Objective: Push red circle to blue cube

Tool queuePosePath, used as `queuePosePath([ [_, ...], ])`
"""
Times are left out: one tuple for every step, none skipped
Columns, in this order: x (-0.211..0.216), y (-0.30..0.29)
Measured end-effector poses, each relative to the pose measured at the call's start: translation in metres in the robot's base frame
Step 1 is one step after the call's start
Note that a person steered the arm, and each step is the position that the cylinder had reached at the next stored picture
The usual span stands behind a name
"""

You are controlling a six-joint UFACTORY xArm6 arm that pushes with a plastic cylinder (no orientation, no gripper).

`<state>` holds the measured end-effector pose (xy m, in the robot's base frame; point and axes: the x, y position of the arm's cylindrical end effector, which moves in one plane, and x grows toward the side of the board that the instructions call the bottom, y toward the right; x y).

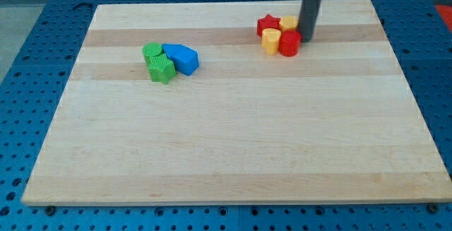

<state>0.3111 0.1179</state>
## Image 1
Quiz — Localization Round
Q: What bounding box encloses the yellow heart block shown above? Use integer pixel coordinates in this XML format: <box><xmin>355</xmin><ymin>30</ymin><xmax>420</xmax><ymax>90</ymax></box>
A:
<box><xmin>261</xmin><ymin>28</ymin><xmax>281</xmax><ymax>55</ymax></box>

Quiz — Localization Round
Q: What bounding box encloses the red star block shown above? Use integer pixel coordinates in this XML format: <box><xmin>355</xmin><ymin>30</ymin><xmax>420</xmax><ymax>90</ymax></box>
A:
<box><xmin>256</xmin><ymin>14</ymin><xmax>280</xmax><ymax>37</ymax></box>

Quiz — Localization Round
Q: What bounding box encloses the green star block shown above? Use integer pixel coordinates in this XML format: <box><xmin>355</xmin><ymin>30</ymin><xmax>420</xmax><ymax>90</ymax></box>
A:
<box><xmin>148</xmin><ymin>54</ymin><xmax>177</xmax><ymax>84</ymax></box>

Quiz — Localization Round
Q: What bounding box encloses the yellow hexagon block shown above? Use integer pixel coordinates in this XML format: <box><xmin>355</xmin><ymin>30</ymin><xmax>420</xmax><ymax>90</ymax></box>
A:
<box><xmin>279</xmin><ymin>16</ymin><xmax>299</xmax><ymax>32</ymax></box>

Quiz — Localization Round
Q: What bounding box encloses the red cylinder block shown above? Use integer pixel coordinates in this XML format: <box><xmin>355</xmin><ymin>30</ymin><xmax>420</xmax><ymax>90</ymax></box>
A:
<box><xmin>278</xmin><ymin>30</ymin><xmax>302</xmax><ymax>57</ymax></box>

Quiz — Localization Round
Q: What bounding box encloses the green cylinder block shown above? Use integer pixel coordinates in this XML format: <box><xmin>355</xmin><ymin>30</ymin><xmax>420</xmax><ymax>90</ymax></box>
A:
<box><xmin>142</xmin><ymin>42</ymin><xmax>163</xmax><ymax>66</ymax></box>

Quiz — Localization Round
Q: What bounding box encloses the light wooden board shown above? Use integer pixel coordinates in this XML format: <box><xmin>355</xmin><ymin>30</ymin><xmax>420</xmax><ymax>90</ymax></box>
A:
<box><xmin>20</xmin><ymin>0</ymin><xmax>452</xmax><ymax>208</ymax></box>

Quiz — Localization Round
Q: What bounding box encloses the blue pentagon block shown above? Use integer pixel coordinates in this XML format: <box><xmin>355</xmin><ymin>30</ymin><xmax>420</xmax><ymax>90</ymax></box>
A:
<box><xmin>162</xmin><ymin>44</ymin><xmax>199</xmax><ymax>76</ymax></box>

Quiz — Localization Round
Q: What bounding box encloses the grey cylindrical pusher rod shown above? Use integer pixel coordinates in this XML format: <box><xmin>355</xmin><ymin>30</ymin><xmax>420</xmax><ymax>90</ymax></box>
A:
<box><xmin>298</xmin><ymin>0</ymin><xmax>322</xmax><ymax>42</ymax></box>

